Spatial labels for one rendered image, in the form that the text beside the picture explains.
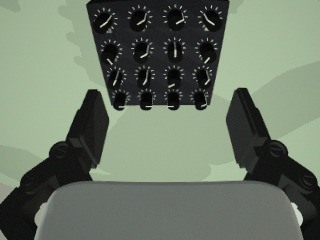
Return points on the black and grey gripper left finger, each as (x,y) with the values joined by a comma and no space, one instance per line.
(68,160)

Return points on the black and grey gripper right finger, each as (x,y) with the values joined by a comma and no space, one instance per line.
(252,147)

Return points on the black knob box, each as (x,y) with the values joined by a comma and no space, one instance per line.
(149,40)

